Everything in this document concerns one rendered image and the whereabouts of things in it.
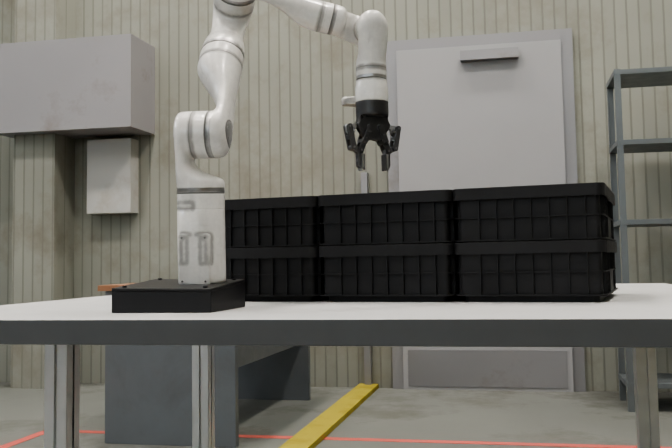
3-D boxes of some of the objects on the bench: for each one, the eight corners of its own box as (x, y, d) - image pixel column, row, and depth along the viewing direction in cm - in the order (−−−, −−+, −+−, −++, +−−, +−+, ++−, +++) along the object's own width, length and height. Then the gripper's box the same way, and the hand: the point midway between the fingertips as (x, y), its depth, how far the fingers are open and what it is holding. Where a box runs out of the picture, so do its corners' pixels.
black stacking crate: (453, 302, 170) (452, 242, 171) (316, 302, 181) (315, 246, 182) (491, 293, 208) (489, 245, 209) (375, 294, 218) (374, 247, 219)
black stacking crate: (316, 302, 181) (315, 246, 182) (195, 301, 192) (194, 249, 193) (375, 294, 218) (374, 247, 219) (270, 294, 229) (270, 250, 230)
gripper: (349, 94, 185) (350, 168, 184) (408, 98, 192) (410, 170, 190) (334, 100, 192) (336, 171, 191) (392, 104, 198) (394, 173, 197)
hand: (373, 164), depth 191 cm, fingers open, 5 cm apart
